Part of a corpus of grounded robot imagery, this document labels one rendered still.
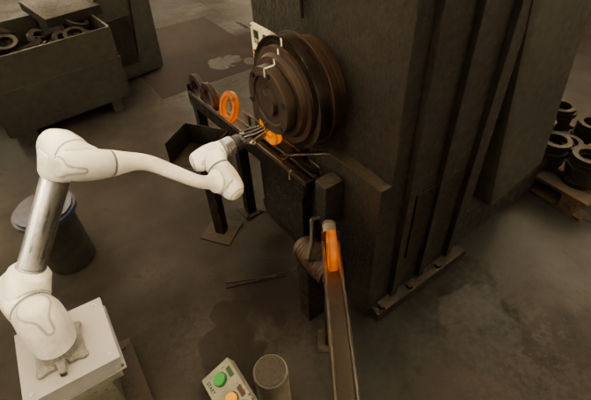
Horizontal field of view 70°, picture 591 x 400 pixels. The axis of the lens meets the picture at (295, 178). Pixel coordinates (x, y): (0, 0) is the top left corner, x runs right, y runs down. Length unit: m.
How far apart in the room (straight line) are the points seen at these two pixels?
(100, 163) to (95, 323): 0.72
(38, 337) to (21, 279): 0.24
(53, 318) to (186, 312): 0.83
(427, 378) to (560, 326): 0.75
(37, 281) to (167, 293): 0.83
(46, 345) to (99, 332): 0.22
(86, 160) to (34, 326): 0.60
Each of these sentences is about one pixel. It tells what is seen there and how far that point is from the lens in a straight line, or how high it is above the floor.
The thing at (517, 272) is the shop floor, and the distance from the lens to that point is 2.67.
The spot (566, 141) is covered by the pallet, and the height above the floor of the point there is 0.33.
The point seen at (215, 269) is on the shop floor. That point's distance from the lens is 2.52.
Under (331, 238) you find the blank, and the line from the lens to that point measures 1.56.
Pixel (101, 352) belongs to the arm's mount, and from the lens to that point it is 1.89.
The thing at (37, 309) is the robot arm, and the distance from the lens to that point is 1.76.
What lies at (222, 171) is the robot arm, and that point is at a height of 0.84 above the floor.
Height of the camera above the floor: 1.96
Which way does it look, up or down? 41 degrees down
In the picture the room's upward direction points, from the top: 3 degrees counter-clockwise
